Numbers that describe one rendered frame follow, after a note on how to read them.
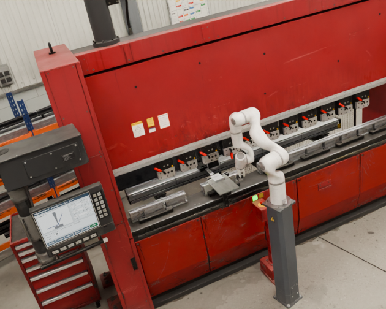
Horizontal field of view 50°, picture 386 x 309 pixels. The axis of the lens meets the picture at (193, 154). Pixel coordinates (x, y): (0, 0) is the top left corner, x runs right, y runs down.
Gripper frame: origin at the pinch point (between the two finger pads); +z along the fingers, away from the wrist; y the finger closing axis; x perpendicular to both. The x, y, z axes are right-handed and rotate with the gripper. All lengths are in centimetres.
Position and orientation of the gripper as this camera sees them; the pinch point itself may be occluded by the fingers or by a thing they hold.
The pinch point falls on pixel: (240, 176)
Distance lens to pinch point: 358.6
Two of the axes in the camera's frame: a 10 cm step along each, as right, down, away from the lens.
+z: 0.9, 5.5, 8.3
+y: -2.6, -7.9, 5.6
